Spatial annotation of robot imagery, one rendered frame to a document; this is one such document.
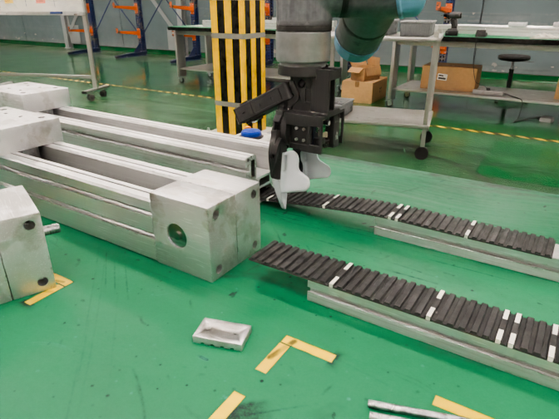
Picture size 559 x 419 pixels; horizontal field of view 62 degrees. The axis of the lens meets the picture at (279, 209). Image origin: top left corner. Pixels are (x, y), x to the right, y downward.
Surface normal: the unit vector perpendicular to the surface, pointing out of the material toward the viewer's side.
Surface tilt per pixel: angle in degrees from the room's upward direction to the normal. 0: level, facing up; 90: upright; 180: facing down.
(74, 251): 0
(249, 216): 90
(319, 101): 90
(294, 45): 90
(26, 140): 90
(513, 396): 0
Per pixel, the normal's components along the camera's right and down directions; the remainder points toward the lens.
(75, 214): -0.54, 0.34
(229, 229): 0.84, 0.22
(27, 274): 0.59, 0.32
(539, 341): 0.00, -0.91
